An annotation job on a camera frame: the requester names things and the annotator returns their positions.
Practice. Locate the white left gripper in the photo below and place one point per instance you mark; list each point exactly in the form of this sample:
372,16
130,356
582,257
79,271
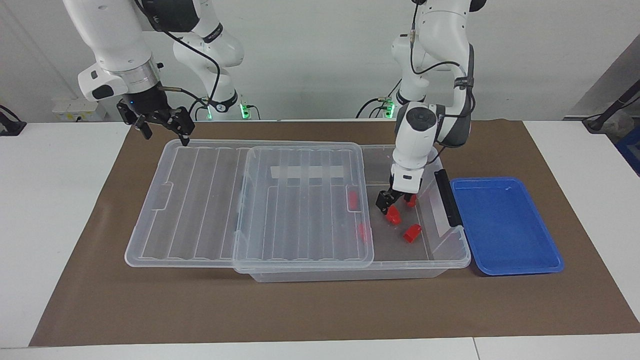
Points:
407,179

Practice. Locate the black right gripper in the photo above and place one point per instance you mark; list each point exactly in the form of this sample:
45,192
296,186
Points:
145,106

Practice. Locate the red block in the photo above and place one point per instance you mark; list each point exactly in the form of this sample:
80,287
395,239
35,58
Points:
353,200
394,216
412,233
363,231
411,201

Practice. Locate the clear plastic box lid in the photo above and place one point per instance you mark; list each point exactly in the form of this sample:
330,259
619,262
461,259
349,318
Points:
200,210

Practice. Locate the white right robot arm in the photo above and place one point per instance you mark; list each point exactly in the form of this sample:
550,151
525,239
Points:
115,35

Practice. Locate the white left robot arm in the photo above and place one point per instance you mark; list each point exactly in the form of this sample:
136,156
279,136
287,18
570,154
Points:
440,25

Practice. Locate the clear plastic storage box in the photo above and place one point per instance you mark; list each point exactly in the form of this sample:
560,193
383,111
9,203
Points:
400,272

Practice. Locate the blue plastic tray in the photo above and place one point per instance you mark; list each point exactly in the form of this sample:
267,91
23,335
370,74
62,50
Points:
505,230

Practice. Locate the white power strip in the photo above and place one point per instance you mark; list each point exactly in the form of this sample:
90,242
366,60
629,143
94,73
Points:
80,110

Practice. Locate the brown table mat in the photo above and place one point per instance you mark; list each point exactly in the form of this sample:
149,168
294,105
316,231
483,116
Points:
300,310

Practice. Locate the black stand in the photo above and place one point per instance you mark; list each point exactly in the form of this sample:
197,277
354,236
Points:
607,112

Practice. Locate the blue crate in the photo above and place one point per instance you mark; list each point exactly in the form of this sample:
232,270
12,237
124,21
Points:
631,155

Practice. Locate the black clamp mount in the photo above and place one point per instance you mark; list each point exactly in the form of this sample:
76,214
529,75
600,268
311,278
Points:
10,127

